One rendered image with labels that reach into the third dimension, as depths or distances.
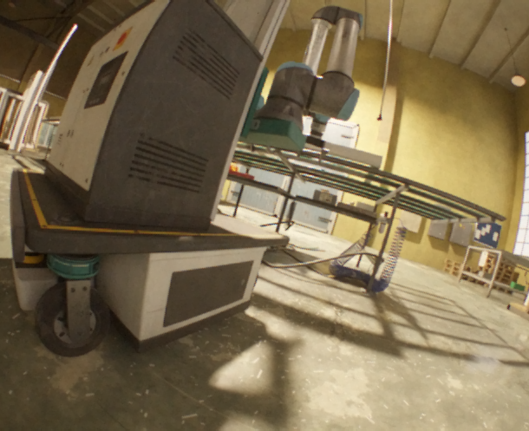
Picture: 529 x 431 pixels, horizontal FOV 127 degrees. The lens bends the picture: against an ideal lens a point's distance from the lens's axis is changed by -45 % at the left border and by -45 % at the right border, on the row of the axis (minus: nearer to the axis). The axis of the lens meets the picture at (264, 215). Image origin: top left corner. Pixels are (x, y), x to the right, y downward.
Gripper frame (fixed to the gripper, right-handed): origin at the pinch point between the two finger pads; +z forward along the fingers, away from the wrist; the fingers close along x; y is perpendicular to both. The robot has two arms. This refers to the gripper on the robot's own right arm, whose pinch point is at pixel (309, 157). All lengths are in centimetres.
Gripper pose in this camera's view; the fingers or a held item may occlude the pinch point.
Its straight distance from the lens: 145.0
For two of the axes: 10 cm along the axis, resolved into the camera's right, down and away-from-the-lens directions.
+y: -4.4, 3.4, -8.3
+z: -2.3, 8.5, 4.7
